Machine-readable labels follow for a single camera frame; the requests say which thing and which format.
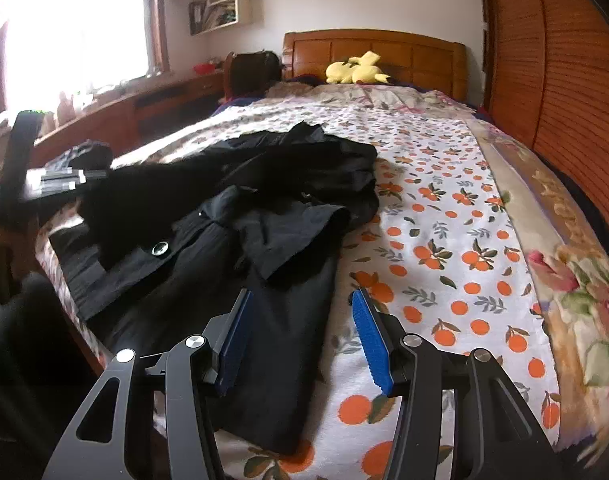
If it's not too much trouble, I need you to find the floral quilt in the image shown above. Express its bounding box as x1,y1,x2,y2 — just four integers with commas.
270,82,609,479

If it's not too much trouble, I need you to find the wooden louvered wardrobe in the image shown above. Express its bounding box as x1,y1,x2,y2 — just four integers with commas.
483,0,609,229

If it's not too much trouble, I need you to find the window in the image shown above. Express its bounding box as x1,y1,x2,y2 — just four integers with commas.
0,0,170,113

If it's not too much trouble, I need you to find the wooden desk cabinet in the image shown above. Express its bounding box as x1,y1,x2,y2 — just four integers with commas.
30,70,223,168

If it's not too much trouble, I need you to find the large black coat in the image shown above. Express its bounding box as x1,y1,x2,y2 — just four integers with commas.
50,123,379,454

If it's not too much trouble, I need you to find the wooden headboard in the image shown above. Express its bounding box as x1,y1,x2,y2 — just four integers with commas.
282,28,470,106

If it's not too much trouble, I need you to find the orange print bed sheet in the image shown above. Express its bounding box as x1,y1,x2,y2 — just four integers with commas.
36,87,561,479

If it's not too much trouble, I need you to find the dark wooden chair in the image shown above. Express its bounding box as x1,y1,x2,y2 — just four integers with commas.
223,50,282,101

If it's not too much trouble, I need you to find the dark folded clothes pile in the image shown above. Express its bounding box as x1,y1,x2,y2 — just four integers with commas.
45,140,114,170

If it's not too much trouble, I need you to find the yellow plush toy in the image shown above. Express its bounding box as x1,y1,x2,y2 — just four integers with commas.
325,51,393,84

